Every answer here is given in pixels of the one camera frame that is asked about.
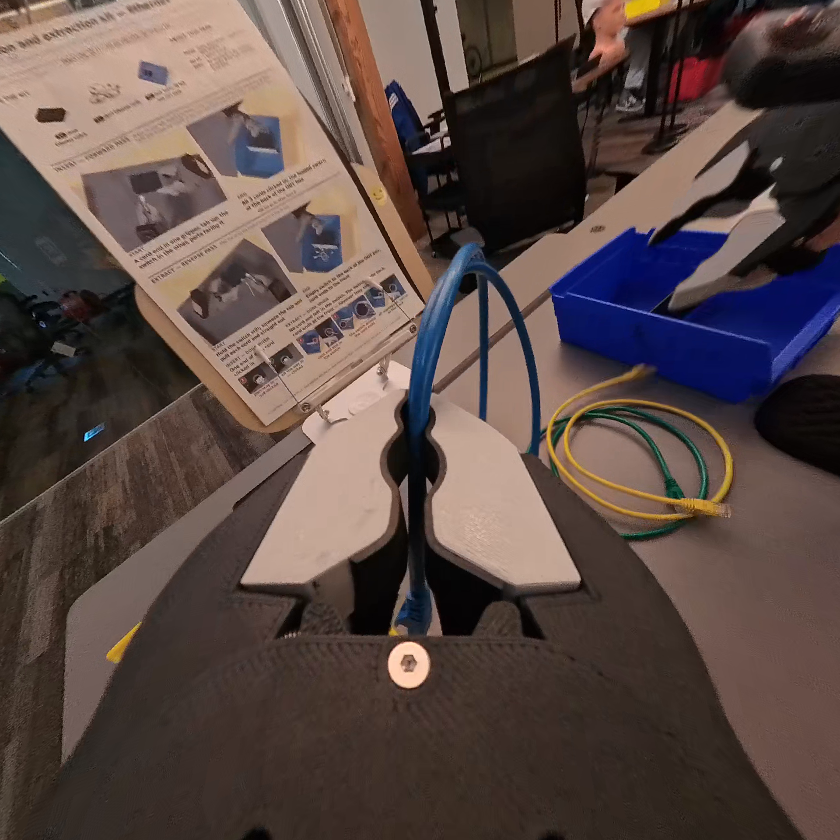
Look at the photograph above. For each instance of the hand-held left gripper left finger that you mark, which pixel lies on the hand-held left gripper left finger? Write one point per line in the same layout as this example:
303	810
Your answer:
321	518

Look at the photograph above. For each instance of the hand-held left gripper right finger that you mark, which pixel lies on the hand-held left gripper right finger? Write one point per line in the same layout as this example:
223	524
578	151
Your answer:
505	518

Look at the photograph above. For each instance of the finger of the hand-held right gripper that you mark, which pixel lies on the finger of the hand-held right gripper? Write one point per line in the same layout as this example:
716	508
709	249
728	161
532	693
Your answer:
728	259
712	187

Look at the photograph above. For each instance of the blue plastic bin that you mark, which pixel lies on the blue plastic bin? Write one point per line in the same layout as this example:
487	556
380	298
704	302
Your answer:
656	341

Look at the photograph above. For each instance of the yellow plastic bin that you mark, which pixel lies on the yellow plastic bin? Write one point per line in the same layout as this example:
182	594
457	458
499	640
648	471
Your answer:
124	646

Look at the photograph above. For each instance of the red plastic bin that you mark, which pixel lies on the red plastic bin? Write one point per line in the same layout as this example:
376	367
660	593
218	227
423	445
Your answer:
695	79

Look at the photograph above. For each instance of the black office chair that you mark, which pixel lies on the black office chair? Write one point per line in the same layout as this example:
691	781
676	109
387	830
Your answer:
518	164

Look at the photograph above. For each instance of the small blue-lit device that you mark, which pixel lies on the small blue-lit device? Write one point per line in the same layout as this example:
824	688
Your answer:
94	432

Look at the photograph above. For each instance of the wooden display board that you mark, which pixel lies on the wooden display board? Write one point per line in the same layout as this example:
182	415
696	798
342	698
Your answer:
400	243

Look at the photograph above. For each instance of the blue jacket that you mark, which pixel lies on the blue jacket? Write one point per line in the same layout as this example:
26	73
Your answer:
403	124

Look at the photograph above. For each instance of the yellow smiley sticker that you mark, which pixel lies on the yellow smiley sticker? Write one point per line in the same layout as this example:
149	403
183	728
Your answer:
377	195

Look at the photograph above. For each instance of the instruction poster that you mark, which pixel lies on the instruction poster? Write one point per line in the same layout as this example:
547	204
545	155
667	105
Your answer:
197	197

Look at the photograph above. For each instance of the wooden pillar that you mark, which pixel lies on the wooden pillar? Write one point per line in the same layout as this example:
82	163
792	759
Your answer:
374	118

